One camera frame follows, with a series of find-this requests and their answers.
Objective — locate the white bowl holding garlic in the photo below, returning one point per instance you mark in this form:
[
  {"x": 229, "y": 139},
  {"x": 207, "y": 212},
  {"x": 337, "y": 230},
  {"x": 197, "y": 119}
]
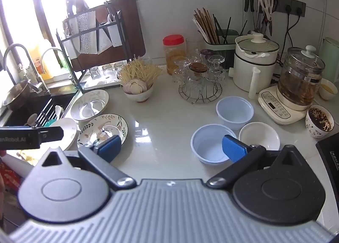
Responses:
[{"x": 139, "y": 96}]

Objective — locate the orange detergent bottle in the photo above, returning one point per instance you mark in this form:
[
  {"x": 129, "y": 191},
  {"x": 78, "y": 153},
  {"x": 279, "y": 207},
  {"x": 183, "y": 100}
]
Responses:
[{"x": 39, "y": 57}]

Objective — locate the plain white plate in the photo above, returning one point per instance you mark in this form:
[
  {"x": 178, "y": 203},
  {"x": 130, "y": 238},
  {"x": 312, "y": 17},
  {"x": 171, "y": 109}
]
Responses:
[{"x": 66, "y": 131}]

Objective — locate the plain steel cleaver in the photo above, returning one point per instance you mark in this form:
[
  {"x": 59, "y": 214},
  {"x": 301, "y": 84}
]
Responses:
[{"x": 103, "y": 43}]

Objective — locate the brown round lid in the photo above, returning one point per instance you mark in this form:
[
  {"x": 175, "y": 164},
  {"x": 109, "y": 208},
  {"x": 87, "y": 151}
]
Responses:
[{"x": 198, "y": 67}]

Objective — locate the black roll-up sink rack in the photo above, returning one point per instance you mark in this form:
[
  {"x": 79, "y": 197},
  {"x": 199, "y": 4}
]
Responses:
[{"x": 45, "y": 113}]

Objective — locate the small steel faucet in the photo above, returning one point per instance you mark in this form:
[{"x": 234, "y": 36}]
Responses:
[{"x": 51, "y": 51}]

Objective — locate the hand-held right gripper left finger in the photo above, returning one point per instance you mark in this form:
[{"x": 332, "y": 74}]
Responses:
[{"x": 110, "y": 148}]

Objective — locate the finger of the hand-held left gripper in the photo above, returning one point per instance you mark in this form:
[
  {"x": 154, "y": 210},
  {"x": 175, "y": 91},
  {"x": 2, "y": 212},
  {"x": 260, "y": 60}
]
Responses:
[{"x": 51, "y": 133}]

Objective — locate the pale blue plastic bowl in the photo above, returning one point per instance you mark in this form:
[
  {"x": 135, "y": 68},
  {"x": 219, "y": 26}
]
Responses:
[
  {"x": 234, "y": 112},
  {"x": 209, "y": 149}
]

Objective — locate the white electric cooking pot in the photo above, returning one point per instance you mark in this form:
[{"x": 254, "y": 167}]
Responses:
[{"x": 255, "y": 71}]

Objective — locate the white ceramic bowl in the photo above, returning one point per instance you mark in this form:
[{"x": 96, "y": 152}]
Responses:
[{"x": 259, "y": 137}]

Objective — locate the leaf print white plate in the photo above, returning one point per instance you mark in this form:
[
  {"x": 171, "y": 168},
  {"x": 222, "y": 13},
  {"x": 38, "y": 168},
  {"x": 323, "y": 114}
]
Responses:
[{"x": 90, "y": 105}]

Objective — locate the clear drinking glass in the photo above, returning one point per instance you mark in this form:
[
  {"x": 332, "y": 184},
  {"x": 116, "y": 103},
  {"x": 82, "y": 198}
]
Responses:
[
  {"x": 119, "y": 67},
  {"x": 94, "y": 72},
  {"x": 107, "y": 69}
]

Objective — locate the textured steel cleaver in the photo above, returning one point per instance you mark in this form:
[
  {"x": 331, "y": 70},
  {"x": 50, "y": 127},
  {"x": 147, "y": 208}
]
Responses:
[{"x": 86, "y": 31}]

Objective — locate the pink knit cloth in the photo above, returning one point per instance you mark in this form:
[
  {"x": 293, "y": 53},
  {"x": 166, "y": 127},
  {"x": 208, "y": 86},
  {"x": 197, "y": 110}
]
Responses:
[{"x": 9, "y": 179}]

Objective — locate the brown wooden cutting board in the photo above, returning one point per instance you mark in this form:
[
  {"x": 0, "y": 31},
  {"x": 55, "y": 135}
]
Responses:
[{"x": 128, "y": 20}]

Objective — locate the tall steel faucet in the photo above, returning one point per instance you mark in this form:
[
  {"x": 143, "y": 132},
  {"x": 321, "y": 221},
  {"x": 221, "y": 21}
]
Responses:
[{"x": 16, "y": 46}]

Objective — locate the garlic bulbs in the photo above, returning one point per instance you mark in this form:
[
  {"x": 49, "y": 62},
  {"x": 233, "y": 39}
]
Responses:
[{"x": 135, "y": 86}]

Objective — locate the small bowl of yellow liquid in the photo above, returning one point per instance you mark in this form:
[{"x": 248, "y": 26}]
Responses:
[{"x": 328, "y": 89}]

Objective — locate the white ceramic spoon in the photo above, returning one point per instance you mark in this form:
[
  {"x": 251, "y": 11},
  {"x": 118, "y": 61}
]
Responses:
[{"x": 58, "y": 112}]

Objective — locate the pale green kettle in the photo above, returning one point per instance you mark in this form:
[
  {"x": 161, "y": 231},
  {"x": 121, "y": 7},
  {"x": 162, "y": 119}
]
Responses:
[{"x": 329, "y": 57}]

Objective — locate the black kitchen sink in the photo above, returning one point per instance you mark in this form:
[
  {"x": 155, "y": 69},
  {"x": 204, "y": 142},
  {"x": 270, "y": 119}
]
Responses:
[{"x": 62, "y": 100}]

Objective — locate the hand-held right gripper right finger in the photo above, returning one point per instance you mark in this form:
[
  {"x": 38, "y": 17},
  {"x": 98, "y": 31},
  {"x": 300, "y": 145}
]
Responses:
[{"x": 233, "y": 149}]

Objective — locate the floral plate with brown rim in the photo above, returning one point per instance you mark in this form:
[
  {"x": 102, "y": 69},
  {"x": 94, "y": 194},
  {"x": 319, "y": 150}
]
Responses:
[{"x": 104, "y": 128}]

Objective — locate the red lid plastic jar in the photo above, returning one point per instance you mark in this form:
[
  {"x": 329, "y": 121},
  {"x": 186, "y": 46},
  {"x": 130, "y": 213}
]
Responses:
[{"x": 174, "y": 55}]

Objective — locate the yellow dish cloth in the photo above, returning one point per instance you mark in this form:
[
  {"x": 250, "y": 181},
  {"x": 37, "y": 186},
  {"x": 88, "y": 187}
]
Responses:
[{"x": 26, "y": 156}]

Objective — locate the black induction cooker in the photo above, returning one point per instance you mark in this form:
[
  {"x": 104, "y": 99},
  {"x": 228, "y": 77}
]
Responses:
[{"x": 329, "y": 153}]

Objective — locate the black metal dish rack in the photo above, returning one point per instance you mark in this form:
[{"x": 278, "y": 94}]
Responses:
[{"x": 97, "y": 24}]

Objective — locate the stainless steel bowl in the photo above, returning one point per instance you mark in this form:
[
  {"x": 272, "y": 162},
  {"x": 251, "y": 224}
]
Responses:
[{"x": 17, "y": 94}]

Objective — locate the green chopstick holder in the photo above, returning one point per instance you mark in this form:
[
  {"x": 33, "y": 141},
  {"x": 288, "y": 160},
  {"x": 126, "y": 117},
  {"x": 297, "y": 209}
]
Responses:
[{"x": 230, "y": 47}]

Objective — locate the green detergent bottle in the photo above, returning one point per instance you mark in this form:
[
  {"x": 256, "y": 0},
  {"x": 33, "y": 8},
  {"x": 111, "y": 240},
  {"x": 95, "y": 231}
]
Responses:
[{"x": 62, "y": 60}]

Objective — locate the white cup with brown specks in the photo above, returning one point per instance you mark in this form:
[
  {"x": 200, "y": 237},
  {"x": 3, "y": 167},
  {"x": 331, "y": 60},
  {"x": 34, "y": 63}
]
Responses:
[{"x": 319, "y": 121}]

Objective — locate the glass tea kettle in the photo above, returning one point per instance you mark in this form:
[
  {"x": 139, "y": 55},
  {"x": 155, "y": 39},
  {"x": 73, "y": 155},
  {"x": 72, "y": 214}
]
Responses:
[{"x": 300, "y": 76}]

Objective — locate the black wall power strip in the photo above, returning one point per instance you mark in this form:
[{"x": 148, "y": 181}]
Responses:
[{"x": 288, "y": 7}]

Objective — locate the cluster of clear glass cups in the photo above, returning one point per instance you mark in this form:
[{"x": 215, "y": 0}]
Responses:
[{"x": 215, "y": 71}]

